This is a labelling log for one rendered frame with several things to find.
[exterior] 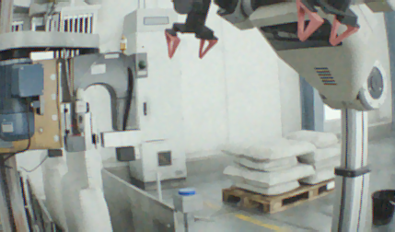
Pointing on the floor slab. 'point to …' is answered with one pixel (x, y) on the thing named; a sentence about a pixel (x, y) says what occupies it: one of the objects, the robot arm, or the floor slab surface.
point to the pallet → (274, 196)
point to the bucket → (384, 205)
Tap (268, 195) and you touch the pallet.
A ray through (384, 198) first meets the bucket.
